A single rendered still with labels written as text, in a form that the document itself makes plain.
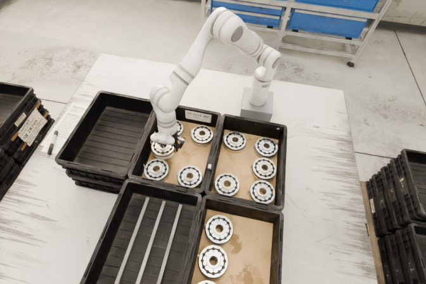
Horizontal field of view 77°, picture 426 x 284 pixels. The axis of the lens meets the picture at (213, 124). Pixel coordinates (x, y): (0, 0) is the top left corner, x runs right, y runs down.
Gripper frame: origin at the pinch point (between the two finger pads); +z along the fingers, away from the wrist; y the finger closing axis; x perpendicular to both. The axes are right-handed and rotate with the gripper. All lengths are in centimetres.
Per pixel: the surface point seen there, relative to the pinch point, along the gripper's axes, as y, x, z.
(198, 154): -11.8, -2.5, 5.4
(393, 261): -127, 6, 61
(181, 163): -5.7, 3.2, 5.5
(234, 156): -27.8, -5.3, 5.3
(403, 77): -193, -195, 86
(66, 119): 64, -15, 18
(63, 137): 59, -4, 18
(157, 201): -1.1, 22.1, 5.8
